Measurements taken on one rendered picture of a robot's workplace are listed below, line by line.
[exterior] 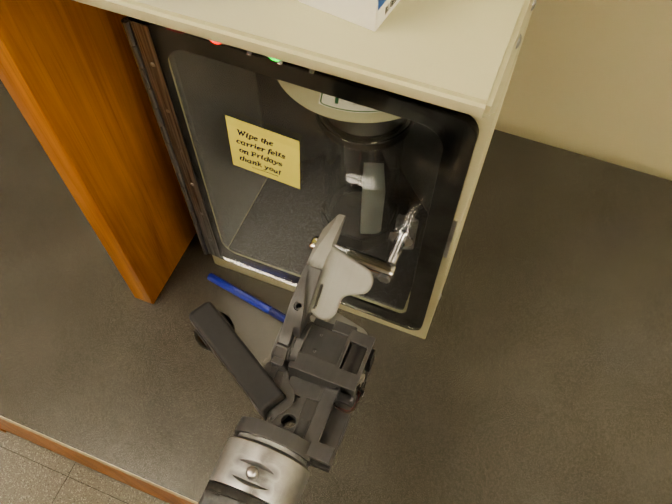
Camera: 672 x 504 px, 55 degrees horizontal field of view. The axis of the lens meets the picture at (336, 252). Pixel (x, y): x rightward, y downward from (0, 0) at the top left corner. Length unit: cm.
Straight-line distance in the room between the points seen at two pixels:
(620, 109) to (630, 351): 37
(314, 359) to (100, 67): 35
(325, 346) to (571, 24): 61
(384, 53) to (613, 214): 75
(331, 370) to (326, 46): 29
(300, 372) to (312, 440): 6
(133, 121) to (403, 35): 43
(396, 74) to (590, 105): 75
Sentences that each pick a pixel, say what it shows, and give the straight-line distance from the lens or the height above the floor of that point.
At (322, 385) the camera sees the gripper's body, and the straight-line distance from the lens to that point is 56.
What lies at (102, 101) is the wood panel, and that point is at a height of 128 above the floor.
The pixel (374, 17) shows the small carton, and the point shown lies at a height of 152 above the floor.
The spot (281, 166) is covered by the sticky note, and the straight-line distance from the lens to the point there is 64.
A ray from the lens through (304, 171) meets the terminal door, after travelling 63.
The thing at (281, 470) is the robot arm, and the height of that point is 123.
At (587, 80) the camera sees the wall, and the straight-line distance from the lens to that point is 105.
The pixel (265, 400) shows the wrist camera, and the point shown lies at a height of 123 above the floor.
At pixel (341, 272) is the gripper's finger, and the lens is 56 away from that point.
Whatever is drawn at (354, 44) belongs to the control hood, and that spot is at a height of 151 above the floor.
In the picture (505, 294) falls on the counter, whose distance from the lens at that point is 94.
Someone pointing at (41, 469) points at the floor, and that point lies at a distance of 195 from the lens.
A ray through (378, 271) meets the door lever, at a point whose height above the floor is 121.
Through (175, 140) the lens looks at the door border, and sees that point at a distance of 70.
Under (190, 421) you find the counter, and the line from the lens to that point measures 86.
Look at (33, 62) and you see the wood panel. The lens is 61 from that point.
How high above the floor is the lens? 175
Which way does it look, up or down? 60 degrees down
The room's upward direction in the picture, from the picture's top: straight up
